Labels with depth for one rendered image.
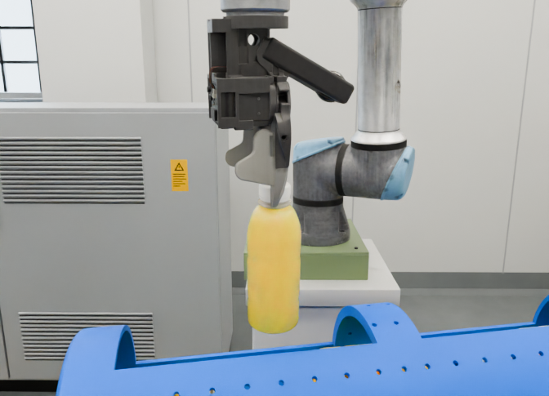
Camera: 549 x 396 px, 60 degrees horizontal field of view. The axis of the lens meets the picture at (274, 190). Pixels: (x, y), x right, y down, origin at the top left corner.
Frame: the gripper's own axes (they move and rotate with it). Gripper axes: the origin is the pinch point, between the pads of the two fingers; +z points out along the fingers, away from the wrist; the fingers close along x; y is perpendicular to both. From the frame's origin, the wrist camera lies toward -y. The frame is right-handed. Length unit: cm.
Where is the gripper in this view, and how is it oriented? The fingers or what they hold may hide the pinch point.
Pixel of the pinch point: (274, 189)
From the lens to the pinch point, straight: 58.1
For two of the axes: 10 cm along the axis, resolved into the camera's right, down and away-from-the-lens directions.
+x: 2.7, 3.0, -9.2
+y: -9.6, 0.8, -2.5
